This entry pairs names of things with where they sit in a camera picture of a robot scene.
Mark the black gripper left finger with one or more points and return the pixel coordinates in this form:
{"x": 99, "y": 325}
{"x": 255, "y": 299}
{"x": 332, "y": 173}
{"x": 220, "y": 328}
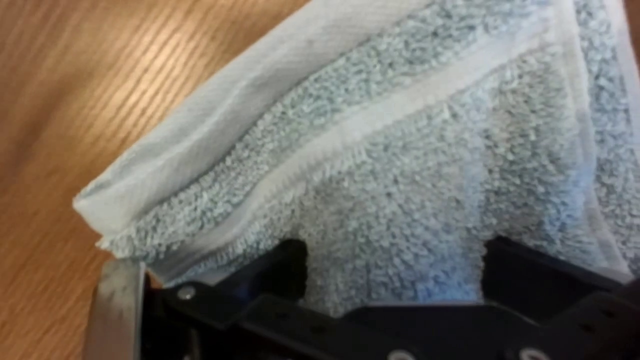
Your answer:
{"x": 199, "y": 320}

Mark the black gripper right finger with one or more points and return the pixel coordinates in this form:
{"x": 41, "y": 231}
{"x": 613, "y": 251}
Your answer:
{"x": 556, "y": 293}

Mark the light blue towel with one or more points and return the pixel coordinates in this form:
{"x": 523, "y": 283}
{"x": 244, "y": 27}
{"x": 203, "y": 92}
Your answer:
{"x": 395, "y": 139}

